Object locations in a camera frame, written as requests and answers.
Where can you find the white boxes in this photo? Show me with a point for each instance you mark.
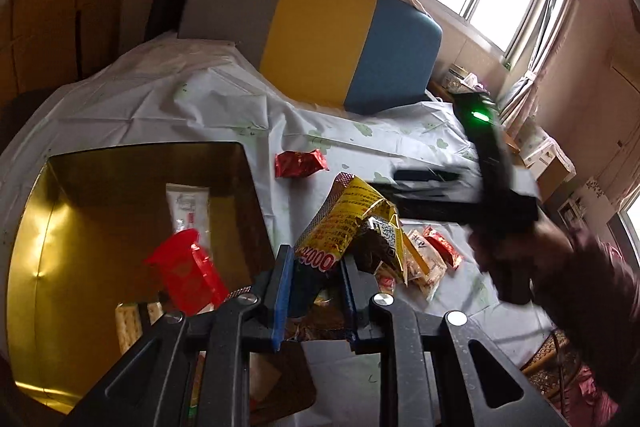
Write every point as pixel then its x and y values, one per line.
pixel 537 142

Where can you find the yellow snack packet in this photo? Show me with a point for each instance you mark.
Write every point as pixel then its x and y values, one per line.
pixel 345 217

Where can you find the tissue box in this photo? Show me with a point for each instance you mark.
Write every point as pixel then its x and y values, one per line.
pixel 457 79

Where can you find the dark red foil packet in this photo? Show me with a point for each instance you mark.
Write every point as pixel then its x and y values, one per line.
pixel 300 164

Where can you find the clear packet with beige snack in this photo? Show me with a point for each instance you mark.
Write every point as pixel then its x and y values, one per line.
pixel 422 264

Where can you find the wooden side table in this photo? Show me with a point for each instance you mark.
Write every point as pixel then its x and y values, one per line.
pixel 552 182

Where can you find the grey yellow blue chair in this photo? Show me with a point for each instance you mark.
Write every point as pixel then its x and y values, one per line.
pixel 320 27

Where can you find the white tablecloth with green clouds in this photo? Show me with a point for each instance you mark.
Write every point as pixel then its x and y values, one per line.
pixel 200 107

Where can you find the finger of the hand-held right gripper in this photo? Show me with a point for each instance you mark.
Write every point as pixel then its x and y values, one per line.
pixel 425 175
pixel 425 193

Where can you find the white packet with red ends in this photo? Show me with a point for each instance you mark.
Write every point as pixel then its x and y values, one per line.
pixel 186 207

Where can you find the red and white snack packet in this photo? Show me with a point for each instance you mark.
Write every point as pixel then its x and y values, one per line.
pixel 445 249

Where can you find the gold tin box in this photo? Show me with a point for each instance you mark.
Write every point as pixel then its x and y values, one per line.
pixel 100 187

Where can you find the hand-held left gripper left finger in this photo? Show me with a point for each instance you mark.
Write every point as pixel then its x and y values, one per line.
pixel 280 297

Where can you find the white nut bar packet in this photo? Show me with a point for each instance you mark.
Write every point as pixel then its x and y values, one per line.
pixel 131 322

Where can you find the person's right forearm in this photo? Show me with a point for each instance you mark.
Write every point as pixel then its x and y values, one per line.
pixel 600 297

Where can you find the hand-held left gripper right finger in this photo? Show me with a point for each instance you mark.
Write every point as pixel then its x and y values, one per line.
pixel 360 317

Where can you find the orange wooden wardrobe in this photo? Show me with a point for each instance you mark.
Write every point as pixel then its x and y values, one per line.
pixel 50 7

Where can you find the person's right hand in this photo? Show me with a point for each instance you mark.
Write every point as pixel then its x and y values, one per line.
pixel 547 252

